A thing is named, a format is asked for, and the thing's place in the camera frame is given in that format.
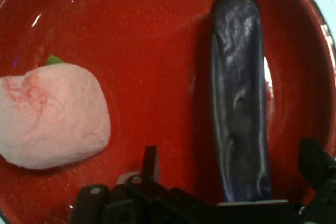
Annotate red bowl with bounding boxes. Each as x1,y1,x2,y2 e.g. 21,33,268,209
0,0,336,224

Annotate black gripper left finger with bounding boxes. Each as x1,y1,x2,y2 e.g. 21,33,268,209
69,145,184,224

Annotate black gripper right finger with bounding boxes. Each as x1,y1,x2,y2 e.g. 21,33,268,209
297,137,336,224

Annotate pink toy peach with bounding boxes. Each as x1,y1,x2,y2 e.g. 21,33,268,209
0,55,111,171

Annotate purple toy eggplant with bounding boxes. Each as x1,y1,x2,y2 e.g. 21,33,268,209
208,0,274,206

